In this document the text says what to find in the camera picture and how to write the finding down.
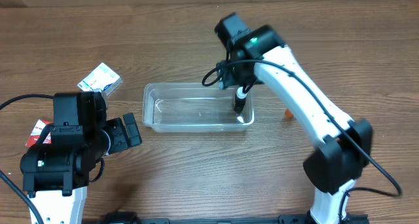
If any orange bottle white cap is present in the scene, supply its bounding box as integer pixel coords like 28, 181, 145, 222
284, 109, 294, 119

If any red medicine box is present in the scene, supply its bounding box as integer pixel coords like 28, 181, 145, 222
26, 119, 51, 147

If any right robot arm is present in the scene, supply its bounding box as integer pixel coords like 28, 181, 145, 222
214, 13, 373, 223

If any white medicine box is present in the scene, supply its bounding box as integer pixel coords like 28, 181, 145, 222
77, 62, 122, 96

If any clear plastic container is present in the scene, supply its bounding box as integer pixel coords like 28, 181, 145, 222
143, 83, 255, 132

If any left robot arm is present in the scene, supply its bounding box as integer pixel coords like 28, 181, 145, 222
20, 92, 142, 223

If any black bottle white cap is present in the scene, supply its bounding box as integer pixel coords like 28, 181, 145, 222
233, 86, 247, 113

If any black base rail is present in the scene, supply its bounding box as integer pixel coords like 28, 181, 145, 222
81, 210, 371, 224

